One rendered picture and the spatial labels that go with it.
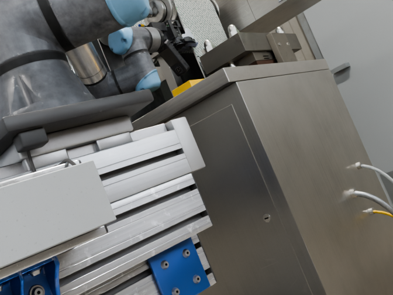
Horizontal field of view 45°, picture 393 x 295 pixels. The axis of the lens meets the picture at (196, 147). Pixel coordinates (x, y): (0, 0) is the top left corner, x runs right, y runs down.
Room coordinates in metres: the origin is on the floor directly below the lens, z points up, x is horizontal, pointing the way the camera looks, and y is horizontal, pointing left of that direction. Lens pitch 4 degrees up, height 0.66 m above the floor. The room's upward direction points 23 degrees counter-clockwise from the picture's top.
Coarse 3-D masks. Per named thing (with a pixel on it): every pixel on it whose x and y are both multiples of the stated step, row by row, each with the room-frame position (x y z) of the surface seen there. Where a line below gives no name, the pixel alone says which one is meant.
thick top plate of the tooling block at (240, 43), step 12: (240, 36) 1.36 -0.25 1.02; (252, 36) 1.42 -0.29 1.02; (264, 36) 1.48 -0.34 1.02; (288, 36) 1.62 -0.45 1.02; (216, 48) 1.41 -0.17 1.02; (228, 48) 1.39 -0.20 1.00; (240, 48) 1.37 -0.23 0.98; (252, 48) 1.39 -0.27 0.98; (264, 48) 1.45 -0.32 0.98; (300, 48) 1.66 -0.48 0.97; (204, 60) 1.45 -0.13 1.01; (216, 60) 1.42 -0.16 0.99; (228, 60) 1.40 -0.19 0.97
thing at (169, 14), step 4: (152, 0) 1.54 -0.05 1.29; (164, 0) 1.51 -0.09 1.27; (168, 0) 1.51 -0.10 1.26; (168, 4) 1.51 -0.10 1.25; (168, 8) 1.51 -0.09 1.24; (168, 12) 1.52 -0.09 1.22; (168, 16) 1.52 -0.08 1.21; (148, 20) 1.57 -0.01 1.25; (164, 20) 1.53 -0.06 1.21; (176, 24) 1.57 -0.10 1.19; (180, 24) 1.58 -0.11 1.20; (180, 28) 1.62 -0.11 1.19
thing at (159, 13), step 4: (156, 0) 1.52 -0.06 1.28; (160, 0) 1.53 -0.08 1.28; (152, 4) 1.53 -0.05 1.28; (156, 4) 1.52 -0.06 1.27; (160, 4) 1.51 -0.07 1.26; (164, 4) 1.52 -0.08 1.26; (152, 8) 1.53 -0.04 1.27; (156, 8) 1.53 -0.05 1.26; (160, 8) 1.51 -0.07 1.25; (164, 8) 1.51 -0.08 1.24; (156, 12) 1.53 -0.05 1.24; (160, 12) 1.52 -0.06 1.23; (164, 12) 1.51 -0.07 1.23; (152, 16) 1.54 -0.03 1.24; (156, 16) 1.53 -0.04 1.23; (160, 16) 1.52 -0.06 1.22; (164, 16) 1.52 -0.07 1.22; (152, 20) 1.54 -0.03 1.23; (156, 20) 1.53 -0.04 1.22; (160, 20) 1.53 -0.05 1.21
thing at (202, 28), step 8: (184, 16) 1.53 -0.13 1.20; (192, 16) 1.57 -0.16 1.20; (200, 16) 1.61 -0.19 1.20; (184, 24) 1.52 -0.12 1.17; (192, 24) 1.56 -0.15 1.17; (200, 24) 1.59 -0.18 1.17; (208, 24) 1.63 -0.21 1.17; (216, 24) 1.67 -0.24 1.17; (192, 32) 1.54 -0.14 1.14; (200, 32) 1.58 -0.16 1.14; (208, 32) 1.61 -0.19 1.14; (216, 32) 1.66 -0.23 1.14; (224, 32) 1.70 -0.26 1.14; (200, 40) 1.56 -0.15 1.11; (216, 40) 1.64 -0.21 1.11; (224, 40) 1.68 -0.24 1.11; (192, 48) 1.51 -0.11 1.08; (200, 48) 1.54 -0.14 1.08; (200, 56) 1.53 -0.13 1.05; (200, 64) 1.51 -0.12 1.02
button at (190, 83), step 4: (192, 80) 1.23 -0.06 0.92; (196, 80) 1.24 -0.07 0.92; (200, 80) 1.25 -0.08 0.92; (184, 84) 1.23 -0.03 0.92; (188, 84) 1.22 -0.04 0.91; (192, 84) 1.22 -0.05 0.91; (176, 88) 1.25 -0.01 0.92; (180, 88) 1.24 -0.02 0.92; (184, 88) 1.23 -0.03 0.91; (176, 92) 1.25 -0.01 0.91; (180, 92) 1.24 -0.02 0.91
